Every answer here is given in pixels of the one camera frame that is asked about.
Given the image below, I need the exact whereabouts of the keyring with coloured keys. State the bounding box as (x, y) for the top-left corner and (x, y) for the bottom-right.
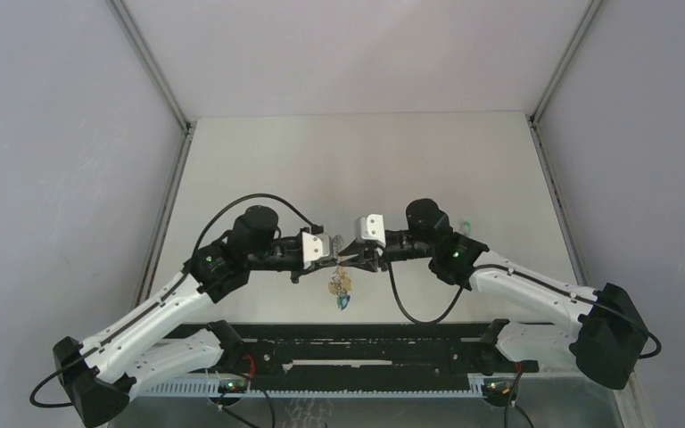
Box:
(328, 266), (352, 311)

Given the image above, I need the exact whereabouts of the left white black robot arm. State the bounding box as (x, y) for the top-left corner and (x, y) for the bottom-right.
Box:
(52, 205), (335, 427)

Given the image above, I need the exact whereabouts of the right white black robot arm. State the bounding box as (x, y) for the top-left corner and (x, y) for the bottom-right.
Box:
(340, 199), (653, 390)

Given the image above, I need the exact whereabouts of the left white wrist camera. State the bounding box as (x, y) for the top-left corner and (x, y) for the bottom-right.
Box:
(301, 232), (344, 268)

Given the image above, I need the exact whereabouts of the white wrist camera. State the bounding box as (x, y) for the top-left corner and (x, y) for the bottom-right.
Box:
(301, 232), (344, 268)
(353, 214), (386, 247)

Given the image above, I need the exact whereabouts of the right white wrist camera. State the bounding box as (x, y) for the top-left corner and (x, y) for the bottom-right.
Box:
(353, 214), (386, 247)

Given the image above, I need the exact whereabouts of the left black camera cable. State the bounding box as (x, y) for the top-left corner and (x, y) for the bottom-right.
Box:
(29, 193), (326, 408)

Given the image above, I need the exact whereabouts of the black camera cable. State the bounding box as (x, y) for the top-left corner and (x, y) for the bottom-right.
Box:
(29, 193), (326, 408)
(386, 262), (663, 360)

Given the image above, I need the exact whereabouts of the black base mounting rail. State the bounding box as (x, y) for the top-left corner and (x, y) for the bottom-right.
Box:
(159, 321), (541, 394)

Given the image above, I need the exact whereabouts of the left aluminium frame post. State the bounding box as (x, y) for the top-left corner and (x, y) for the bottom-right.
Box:
(107, 1), (192, 307)

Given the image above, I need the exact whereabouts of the aluminium frame post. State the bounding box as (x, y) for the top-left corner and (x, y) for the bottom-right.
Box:
(527, 1), (608, 284)
(107, 1), (192, 307)

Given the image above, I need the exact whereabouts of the white slotted cable duct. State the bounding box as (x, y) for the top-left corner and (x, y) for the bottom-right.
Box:
(139, 376), (485, 399)

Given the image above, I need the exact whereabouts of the right aluminium frame post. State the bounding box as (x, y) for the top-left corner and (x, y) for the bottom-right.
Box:
(527, 1), (608, 284)

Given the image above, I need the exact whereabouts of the right black camera cable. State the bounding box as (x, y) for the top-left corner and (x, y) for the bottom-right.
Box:
(386, 262), (663, 360)

